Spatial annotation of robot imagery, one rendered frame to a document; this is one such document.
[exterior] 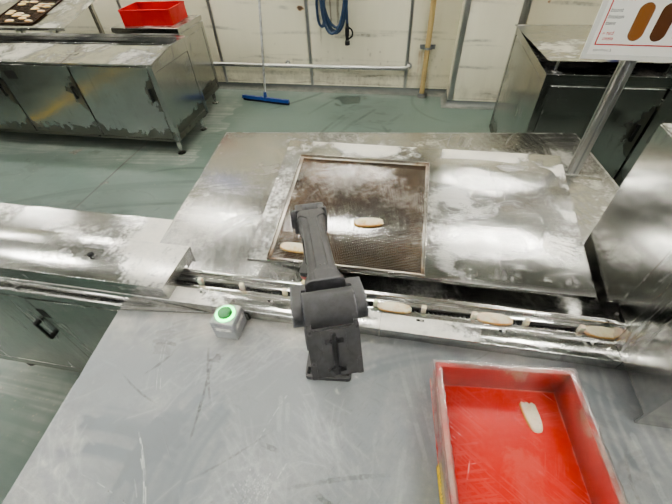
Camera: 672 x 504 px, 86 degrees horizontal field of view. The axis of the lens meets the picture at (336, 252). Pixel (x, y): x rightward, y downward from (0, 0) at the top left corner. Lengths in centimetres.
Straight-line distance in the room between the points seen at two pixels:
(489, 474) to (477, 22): 381
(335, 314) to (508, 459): 61
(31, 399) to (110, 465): 141
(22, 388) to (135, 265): 136
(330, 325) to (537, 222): 97
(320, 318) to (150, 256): 87
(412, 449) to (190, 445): 52
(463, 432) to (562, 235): 70
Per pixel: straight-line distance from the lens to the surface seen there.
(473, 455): 97
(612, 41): 166
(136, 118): 381
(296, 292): 54
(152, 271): 124
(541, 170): 153
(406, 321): 104
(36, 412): 239
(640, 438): 115
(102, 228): 169
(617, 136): 285
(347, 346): 52
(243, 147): 194
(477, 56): 427
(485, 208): 133
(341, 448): 94
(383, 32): 449
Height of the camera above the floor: 172
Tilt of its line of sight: 46 degrees down
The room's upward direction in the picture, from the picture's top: 3 degrees counter-clockwise
